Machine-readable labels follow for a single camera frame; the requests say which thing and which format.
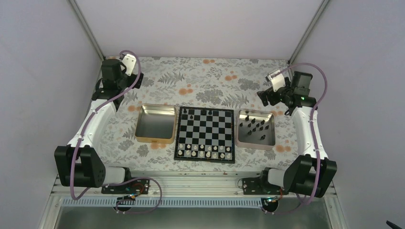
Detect right frame post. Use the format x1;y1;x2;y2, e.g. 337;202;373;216
288;0;330;64

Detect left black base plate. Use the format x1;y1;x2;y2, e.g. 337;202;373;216
101;179;150;195

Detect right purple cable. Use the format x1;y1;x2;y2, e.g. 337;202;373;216
261;62;329;216

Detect black white chessboard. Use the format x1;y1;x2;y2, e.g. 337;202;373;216
174;106;235;164

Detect frame post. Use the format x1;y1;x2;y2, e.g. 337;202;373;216
68;0;105;60
288;0;330;64

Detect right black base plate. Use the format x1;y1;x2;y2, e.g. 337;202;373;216
237;177;289;196

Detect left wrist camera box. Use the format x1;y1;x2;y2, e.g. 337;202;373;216
121;53;137;76

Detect floral table mat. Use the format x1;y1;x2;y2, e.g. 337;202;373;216
97;57;298;172

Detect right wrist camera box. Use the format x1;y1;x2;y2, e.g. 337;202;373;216
266;70;286;92

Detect purple cable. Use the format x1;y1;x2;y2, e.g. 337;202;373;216
261;62;329;216
69;50;162;216

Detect white slotted cable duct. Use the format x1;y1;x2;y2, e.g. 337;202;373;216
61;197;262;208

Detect left frame post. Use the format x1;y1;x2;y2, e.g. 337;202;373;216
68;0;105;60

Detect pink metal tin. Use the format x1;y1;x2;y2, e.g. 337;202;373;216
235;109;276;150

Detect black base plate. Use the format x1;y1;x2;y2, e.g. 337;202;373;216
237;177;289;196
101;179;150;195

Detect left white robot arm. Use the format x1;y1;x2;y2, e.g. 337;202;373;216
54;54;143;193

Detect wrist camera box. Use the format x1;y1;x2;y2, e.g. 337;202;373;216
121;53;137;76
266;70;286;92

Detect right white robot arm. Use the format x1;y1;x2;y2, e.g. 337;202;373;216
257;70;337;198

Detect gold metal tin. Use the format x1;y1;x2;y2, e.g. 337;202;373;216
135;104;177;144

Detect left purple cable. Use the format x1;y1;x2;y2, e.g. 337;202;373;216
69;50;162;216

